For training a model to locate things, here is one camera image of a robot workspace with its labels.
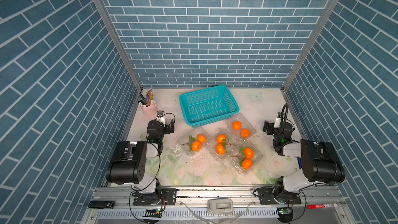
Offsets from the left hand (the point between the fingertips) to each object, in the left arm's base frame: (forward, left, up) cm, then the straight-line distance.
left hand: (168, 119), depth 94 cm
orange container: (-16, -18, -3) cm, 24 cm away
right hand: (-1, -66, -1) cm, 66 cm away
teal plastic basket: (+17, -24, -8) cm, 31 cm away
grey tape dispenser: (-44, -30, -5) cm, 53 cm away
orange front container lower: (-26, -44, -1) cm, 52 cm away
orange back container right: (-8, -47, -2) cm, 47 cm away
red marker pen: (-44, -77, -5) cm, 89 cm away
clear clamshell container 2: (-16, -33, -1) cm, 37 cm away
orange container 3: (-18, -31, -3) cm, 36 cm away
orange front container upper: (-20, -47, -3) cm, 51 cm away
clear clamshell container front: (-22, -45, -5) cm, 50 cm away
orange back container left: (-2, -43, -3) cm, 43 cm away
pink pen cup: (+6, +13, -1) cm, 14 cm away
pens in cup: (+12, +12, +7) cm, 19 cm away
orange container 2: (-12, -32, -2) cm, 34 cm away
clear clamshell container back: (+1, -50, -7) cm, 50 cm away
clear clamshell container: (-12, -17, -5) cm, 21 cm away
